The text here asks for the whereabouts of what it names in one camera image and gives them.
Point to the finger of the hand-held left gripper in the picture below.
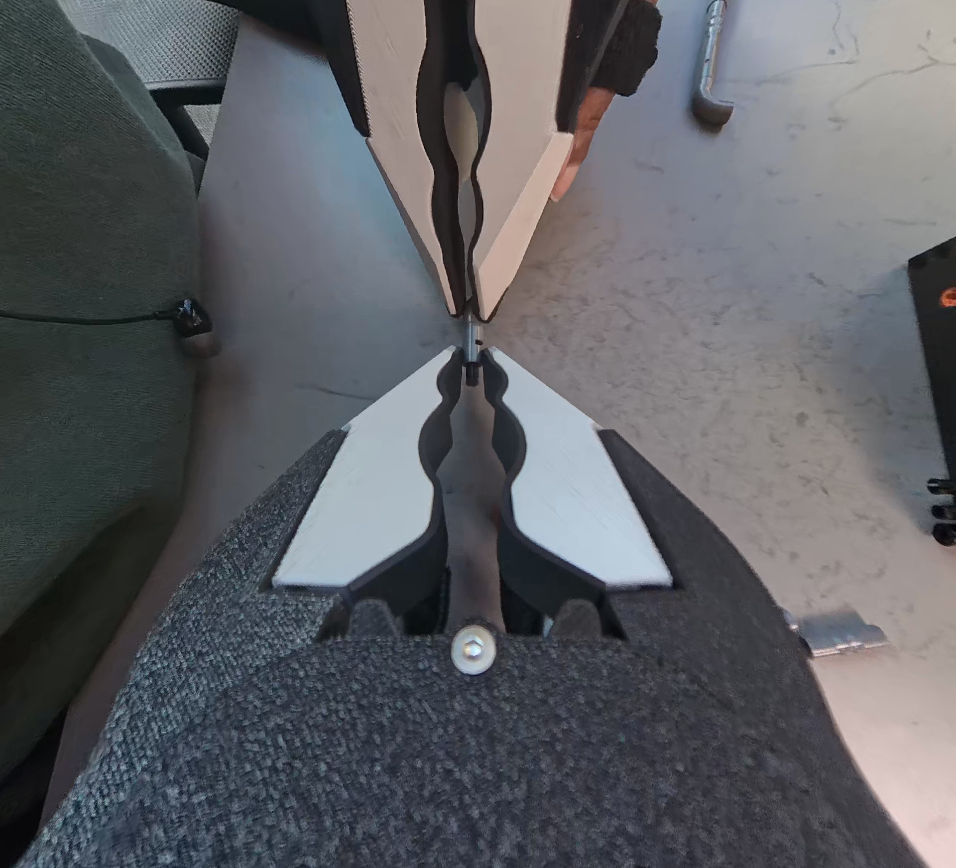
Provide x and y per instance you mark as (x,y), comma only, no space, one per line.
(523,61)
(388,61)

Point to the grey lego connector sleeve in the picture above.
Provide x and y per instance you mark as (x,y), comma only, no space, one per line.
(844,635)

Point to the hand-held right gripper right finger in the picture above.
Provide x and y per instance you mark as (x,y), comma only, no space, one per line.
(579,502)

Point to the yellow lego vehicle model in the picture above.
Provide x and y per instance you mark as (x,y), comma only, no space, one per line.
(933,360)

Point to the person's green hoodie torso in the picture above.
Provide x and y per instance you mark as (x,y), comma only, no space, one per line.
(89,285)

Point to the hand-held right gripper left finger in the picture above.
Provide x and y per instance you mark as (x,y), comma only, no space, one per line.
(373,502)

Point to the grey lego elbow with axle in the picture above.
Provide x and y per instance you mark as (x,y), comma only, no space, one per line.
(472,341)

